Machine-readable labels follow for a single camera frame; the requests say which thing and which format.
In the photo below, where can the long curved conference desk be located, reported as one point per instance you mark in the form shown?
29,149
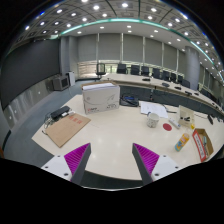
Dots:
156,84

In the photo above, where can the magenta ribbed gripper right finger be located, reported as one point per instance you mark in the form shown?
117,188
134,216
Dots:
146,161

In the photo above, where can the black power adapter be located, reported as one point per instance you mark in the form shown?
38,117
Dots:
59,112

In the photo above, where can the brown cardboard sheet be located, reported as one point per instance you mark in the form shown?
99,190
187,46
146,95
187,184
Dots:
64,129

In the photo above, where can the white paper sheets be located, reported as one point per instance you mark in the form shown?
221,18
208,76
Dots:
149,107

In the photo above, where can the red round coaster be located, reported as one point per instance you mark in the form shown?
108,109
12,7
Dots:
167,127

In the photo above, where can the old crt monitor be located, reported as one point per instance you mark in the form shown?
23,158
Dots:
60,83

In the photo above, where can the open brown cardboard box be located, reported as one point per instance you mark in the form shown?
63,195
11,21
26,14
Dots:
203,144

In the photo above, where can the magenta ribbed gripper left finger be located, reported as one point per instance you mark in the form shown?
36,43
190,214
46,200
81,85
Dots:
77,160

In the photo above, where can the white patterned cup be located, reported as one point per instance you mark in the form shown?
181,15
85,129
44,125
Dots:
152,120

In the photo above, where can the black office chair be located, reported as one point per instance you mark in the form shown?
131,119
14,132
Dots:
100,70

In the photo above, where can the white cardboard box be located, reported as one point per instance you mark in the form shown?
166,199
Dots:
100,97

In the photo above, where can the yellow orange drink bottle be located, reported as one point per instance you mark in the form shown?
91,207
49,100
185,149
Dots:
182,141

